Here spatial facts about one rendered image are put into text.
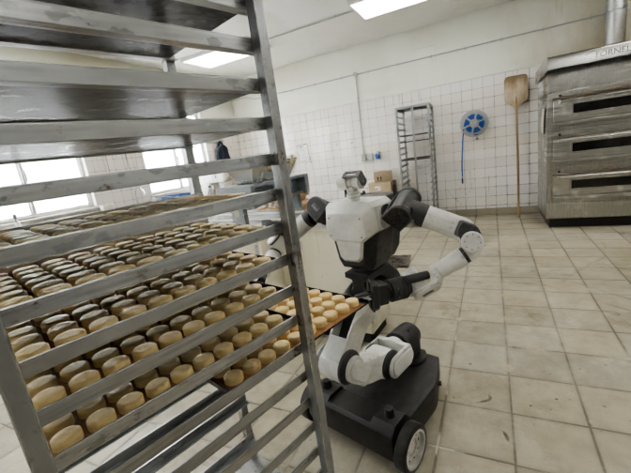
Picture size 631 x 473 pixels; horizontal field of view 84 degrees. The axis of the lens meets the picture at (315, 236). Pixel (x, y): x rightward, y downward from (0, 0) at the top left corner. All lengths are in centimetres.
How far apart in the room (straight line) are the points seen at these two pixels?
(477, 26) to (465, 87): 82
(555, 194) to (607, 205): 56
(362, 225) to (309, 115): 563
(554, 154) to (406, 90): 248
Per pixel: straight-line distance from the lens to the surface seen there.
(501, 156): 624
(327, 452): 128
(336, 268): 241
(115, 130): 75
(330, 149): 678
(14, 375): 72
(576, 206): 540
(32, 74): 74
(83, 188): 73
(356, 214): 143
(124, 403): 89
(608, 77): 537
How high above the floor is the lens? 132
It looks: 13 degrees down
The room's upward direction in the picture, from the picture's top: 8 degrees counter-clockwise
